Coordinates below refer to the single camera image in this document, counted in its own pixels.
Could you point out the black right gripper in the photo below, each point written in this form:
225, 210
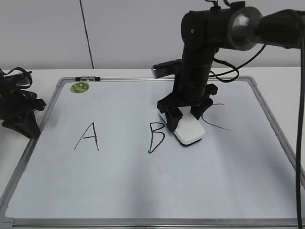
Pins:
172, 101

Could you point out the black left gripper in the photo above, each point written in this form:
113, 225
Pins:
17, 104

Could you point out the white whiteboard eraser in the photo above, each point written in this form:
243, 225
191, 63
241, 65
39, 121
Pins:
189, 130

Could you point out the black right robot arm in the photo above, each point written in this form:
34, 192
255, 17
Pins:
205, 32

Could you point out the green round magnet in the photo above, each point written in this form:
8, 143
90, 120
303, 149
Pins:
79, 87

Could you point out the white framed whiteboard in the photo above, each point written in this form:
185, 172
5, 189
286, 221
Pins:
105, 159

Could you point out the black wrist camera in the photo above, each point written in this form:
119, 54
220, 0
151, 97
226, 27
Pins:
166, 68

